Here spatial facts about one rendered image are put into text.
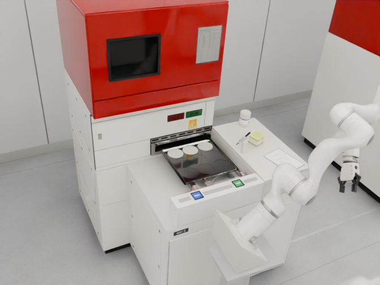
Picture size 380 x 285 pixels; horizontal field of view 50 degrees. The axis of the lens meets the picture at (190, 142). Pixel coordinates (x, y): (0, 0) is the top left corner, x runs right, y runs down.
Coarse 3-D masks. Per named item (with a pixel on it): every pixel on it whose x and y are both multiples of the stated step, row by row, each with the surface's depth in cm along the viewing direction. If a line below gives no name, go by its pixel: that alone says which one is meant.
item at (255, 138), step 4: (252, 132) 263; (256, 132) 263; (252, 136) 259; (256, 136) 259; (260, 136) 259; (248, 140) 263; (252, 140) 260; (256, 140) 258; (260, 140) 260; (252, 144) 262; (256, 144) 259; (260, 144) 262
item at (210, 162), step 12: (192, 144) 271; (168, 156) 259; (192, 156) 260; (204, 156) 261; (216, 156) 262; (180, 168) 249; (192, 168) 250; (204, 168) 251; (216, 168) 251; (228, 168) 252
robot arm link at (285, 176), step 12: (276, 168) 202; (288, 168) 198; (276, 180) 198; (288, 180) 196; (300, 180) 195; (276, 192) 198; (288, 192) 197; (264, 204) 199; (276, 204) 196; (276, 216) 198
